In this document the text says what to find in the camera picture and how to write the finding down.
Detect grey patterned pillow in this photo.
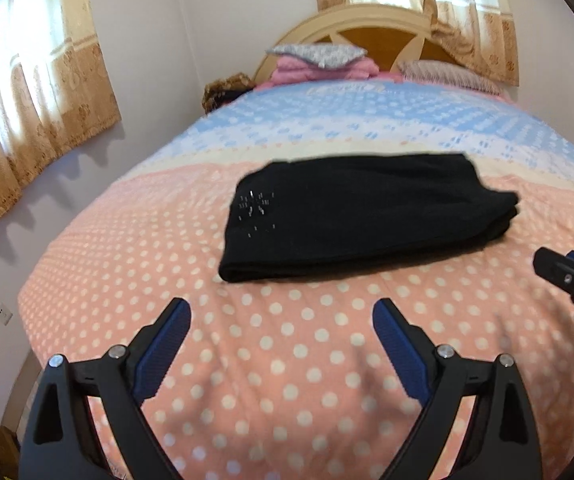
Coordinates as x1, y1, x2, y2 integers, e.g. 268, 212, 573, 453
265, 42, 368, 69

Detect beige lace window curtain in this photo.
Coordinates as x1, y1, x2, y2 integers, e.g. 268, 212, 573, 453
311, 0, 520, 86
0, 0, 122, 261

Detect brown basket beside bed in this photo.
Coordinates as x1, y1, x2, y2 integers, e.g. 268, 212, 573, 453
203, 73, 258, 113

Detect cream bed footboard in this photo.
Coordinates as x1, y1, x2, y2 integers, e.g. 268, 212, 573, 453
1, 350, 44, 441

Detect folded pink blanket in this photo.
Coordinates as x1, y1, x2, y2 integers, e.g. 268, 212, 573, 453
254, 56, 402, 91

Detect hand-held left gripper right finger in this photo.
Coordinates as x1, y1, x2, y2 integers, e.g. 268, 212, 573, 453
372, 298, 540, 480

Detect black pants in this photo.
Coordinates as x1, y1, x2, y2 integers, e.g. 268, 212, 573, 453
218, 152, 522, 283

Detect cream wooden headboard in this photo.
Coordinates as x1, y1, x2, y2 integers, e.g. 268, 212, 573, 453
252, 4, 472, 86

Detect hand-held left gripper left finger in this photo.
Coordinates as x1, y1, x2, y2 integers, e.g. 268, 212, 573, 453
19, 297, 192, 480

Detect polka dot bedspread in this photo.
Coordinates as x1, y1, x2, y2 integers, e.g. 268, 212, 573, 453
17, 77, 574, 480

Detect mauve pillow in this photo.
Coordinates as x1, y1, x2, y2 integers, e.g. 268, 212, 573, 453
398, 59, 502, 96

